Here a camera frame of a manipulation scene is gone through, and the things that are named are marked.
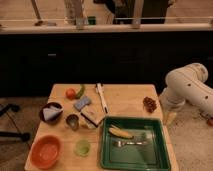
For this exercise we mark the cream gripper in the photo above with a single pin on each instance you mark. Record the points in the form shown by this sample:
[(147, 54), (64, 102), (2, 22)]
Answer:
[(169, 118)]

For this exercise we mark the wooden black felt eraser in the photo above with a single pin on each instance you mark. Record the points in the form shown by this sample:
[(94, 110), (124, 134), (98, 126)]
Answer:
[(92, 117)]

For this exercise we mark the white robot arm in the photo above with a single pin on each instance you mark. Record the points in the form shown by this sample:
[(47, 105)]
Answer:
[(186, 84)]

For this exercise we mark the brown pine cone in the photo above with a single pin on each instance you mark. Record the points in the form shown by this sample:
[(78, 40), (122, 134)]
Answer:
[(149, 104)]

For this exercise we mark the green plastic tray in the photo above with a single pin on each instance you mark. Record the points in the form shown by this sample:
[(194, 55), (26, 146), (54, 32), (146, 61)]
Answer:
[(151, 157)]

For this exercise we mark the yellow banana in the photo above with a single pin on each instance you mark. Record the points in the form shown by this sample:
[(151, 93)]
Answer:
[(120, 133)]

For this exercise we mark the silver metal fork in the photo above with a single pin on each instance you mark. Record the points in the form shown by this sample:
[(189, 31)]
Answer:
[(123, 143)]

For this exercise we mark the white cup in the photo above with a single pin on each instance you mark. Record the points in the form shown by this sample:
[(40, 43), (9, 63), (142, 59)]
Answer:
[(87, 125)]

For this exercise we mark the blue sponge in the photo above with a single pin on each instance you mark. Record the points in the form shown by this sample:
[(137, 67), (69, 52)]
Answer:
[(81, 103)]

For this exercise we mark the green chili pepper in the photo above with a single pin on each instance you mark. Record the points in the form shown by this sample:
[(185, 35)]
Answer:
[(80, 92)]

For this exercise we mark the light green plastic cup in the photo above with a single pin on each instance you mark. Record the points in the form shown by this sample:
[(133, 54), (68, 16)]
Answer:
[(82, 148)]

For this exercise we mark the small metal cup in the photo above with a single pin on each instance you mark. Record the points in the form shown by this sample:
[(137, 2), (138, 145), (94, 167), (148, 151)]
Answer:
[(73, 122)]

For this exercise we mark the red tomato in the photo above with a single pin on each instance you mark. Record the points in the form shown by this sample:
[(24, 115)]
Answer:
[(70, 93)]

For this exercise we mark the light blue cloth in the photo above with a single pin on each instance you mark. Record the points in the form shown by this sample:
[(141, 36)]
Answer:
[(50, 112)]

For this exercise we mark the dark bowl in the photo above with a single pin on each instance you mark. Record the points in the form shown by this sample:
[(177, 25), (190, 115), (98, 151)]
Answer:
[(55, 119)]

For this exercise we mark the orange plastic bowl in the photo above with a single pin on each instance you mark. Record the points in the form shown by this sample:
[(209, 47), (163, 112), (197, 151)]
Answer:
[(45, 152)]

